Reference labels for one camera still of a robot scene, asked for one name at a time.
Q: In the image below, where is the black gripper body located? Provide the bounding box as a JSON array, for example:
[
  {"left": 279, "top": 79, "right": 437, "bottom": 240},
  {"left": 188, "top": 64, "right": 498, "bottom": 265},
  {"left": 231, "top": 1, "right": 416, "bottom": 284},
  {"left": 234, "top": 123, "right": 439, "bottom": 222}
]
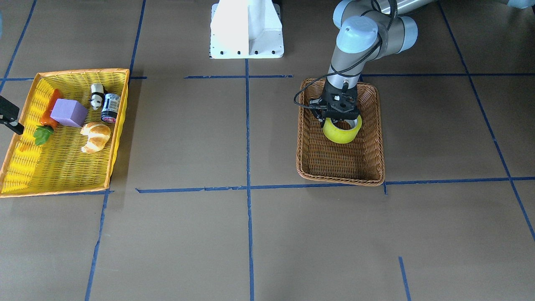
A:
[{"left": 309, "top": 82, "right": 361, "bottom": 126}]

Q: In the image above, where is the toy croissant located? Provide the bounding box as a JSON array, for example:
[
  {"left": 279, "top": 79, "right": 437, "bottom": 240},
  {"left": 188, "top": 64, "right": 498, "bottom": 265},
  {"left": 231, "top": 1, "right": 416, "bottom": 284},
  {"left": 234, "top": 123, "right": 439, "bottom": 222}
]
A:
[{"left": 80, "top": 122, "right": 111, "bottom": 153}]

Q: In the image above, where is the yellow plastic woven basket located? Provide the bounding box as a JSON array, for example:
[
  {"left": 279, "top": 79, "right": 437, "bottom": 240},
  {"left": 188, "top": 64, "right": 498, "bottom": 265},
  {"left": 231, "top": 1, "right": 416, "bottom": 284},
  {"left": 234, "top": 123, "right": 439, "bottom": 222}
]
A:
[{"left": 1, "top": 68, "right": 130, "bottom": 197}]

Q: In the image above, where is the yellow tape roll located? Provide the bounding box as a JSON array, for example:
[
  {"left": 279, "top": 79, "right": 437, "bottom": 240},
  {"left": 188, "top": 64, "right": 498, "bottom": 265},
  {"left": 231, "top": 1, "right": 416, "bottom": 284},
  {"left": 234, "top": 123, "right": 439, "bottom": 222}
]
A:
[{"left": 322, "top": 115, "right": 363, "bottom": 144}]

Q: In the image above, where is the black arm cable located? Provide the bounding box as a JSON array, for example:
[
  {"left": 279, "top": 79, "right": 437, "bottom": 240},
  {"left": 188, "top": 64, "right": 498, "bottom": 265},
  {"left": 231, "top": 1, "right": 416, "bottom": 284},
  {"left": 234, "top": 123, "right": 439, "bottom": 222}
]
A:
[{"left": 293, "top": 0, "right": 397, "bottom": 110}]

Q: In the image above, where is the brown wicker basket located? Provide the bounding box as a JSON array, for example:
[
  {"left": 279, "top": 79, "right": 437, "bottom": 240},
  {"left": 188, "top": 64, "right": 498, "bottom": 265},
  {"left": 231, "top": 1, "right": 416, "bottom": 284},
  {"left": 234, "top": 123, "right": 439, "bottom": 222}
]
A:
[{"left": 296, "top": 82, "right": 385, "bottom": 186}]

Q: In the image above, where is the toy carrot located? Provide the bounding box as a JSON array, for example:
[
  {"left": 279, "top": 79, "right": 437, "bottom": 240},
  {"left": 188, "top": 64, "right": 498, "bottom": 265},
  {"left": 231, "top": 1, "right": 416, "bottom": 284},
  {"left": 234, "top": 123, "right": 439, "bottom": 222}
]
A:
[{"left": 33, "top": 89, "right": 62, "bottom": 145}]

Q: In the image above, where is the panda figurine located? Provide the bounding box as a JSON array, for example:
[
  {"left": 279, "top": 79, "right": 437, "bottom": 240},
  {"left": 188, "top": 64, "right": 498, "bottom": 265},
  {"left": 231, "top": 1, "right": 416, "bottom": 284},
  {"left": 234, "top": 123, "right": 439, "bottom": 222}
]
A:
[{"left": 90, "top": 83, "right": 107, "bottom": 110}]

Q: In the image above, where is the white camera pole base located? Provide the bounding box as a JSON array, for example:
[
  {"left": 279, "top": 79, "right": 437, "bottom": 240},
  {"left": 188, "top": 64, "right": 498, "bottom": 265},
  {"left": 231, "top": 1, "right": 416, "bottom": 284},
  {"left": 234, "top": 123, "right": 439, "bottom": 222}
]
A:
[{"left": 209, "top": 0, "right": 285, "bottom": 59}]

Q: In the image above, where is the small black white can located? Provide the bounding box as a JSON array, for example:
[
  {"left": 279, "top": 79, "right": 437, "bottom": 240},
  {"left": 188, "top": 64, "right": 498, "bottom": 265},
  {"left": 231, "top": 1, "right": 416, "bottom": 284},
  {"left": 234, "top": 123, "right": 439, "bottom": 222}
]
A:
[{"left": 101, "top": 93, "right": 120, "bottom": 123}]

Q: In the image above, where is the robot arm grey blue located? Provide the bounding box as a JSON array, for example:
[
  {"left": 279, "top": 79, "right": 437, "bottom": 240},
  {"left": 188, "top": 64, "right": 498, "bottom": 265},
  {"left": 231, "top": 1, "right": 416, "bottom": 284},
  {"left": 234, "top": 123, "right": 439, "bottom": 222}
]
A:
[{"left": 306, "top": 0, "right": 429, "bottom": 123}]

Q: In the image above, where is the purple foam cube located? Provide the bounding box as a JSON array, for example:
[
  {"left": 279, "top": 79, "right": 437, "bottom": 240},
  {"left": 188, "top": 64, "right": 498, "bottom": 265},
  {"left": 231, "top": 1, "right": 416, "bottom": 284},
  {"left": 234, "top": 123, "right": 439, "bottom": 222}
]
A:
[{"left": 50, "top": 98, "right": 89, "bottom": 128}]

